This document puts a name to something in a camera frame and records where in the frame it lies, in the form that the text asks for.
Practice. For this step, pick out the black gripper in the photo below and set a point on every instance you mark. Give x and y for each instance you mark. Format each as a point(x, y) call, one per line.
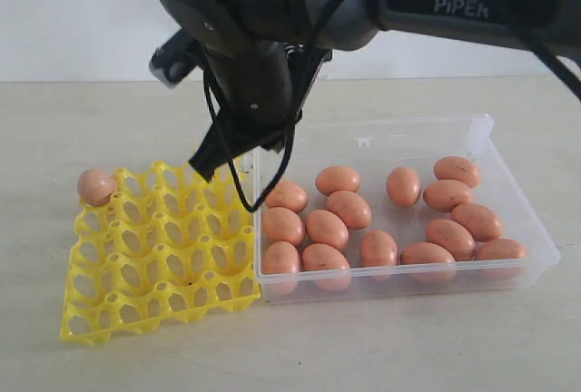
point(255, 91)

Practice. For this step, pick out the brown egg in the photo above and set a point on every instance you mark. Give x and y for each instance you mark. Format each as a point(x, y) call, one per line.
point(322, 257)
point(95, 187)
point(429, 253)
point(445, 195)
point(480, 221)
point(337, 178)
point(325, 227)
point(501, 249)
point(288, 195)
point(403, 187)
point(282, 257)
point(453, 237)
point(352, 209)
point(459, 169)
point(378, 249)
point(281, 224)

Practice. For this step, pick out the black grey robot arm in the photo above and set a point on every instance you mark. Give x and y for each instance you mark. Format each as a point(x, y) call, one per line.
point(550, 29)

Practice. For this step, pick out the yellow plastic egg tray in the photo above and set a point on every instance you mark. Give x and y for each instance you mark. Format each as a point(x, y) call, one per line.
point(167, 246)

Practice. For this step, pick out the clear plastic box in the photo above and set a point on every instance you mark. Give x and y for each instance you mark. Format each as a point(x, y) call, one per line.
point(375, 148)

